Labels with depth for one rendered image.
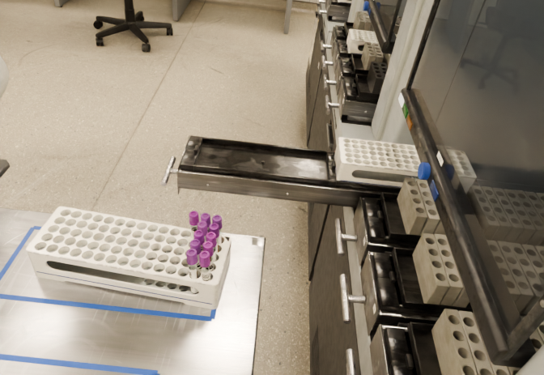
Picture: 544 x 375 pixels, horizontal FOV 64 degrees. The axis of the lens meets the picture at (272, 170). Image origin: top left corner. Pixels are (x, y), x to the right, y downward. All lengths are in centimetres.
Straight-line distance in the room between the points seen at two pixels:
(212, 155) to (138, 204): 110
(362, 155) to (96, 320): 61
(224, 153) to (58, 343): 53
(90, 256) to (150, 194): 140
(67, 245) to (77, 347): 16
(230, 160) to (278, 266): 90
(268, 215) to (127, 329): 138
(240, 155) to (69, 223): 42
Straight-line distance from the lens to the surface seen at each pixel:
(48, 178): 230
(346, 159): 96
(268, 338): 164
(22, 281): 80
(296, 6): 450
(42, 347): 72
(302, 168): 100
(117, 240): 74
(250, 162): 100
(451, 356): 70
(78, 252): 74
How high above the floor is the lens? 142
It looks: 39 degrees down
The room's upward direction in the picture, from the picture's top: 7 degrees clockwise
